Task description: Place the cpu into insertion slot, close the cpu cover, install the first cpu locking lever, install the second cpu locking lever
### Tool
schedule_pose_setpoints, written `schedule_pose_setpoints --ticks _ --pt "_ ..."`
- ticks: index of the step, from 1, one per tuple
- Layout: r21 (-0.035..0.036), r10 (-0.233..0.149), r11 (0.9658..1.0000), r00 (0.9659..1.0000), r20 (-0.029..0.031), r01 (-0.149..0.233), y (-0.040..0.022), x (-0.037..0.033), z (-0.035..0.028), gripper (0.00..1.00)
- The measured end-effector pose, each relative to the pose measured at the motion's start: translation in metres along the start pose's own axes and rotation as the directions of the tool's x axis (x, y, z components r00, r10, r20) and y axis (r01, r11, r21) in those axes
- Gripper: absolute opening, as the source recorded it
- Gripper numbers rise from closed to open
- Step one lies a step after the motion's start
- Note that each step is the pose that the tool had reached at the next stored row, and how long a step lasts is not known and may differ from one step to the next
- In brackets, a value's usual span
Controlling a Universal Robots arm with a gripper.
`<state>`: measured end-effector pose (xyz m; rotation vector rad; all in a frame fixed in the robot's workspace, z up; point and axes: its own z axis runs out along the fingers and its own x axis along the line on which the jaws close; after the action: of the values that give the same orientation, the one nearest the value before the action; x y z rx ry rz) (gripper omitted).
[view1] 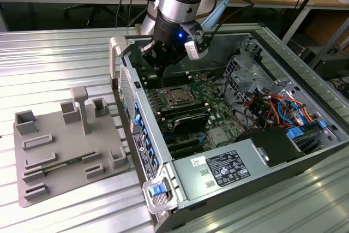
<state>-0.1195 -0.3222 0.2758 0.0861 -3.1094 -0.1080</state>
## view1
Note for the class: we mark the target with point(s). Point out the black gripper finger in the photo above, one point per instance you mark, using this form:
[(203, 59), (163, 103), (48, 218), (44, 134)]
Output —
[(151, 53), (173, 55)]

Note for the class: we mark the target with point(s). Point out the metal locking lever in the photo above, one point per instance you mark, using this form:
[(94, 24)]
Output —
[(161, 85)]

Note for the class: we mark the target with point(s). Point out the silver green CPU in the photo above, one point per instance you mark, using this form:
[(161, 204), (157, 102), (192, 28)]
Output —
[(180, 96)]

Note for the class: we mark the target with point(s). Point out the CPU socket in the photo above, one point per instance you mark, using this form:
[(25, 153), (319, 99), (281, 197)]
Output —
[(174, 88)]

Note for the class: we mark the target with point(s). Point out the black expansion card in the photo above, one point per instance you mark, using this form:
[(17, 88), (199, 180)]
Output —
[(191, 122)]

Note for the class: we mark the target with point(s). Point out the green motherboard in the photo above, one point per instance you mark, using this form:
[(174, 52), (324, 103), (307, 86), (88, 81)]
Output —
[(221, 107)]

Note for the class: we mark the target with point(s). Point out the grey open PC case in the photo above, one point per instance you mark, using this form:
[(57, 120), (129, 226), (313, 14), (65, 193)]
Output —
[(150, 124)]

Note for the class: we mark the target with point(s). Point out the metal drive cage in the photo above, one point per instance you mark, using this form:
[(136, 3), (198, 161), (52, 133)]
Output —
[(245, 74)]

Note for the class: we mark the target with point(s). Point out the silver power supply unit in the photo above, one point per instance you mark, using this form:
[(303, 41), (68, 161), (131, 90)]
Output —
[(188, 175)]

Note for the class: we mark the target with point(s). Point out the grey parts rack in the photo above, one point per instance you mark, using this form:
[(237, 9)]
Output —
[(68, 145)]

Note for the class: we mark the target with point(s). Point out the black plastic air shroud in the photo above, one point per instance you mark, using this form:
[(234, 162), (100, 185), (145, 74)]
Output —
[(272, 145)]

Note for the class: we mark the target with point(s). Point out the blue case latch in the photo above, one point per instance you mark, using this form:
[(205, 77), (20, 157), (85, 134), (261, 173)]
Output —
[(156, 191)]

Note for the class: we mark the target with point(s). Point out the green RAM stick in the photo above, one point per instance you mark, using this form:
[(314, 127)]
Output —
[(62, 164)]

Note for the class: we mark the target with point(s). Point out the brown cardboard box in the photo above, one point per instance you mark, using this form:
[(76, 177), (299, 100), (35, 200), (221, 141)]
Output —
[(324, 28)]

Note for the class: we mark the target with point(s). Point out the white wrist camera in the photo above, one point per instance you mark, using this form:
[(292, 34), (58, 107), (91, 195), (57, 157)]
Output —
[(192, 50)]

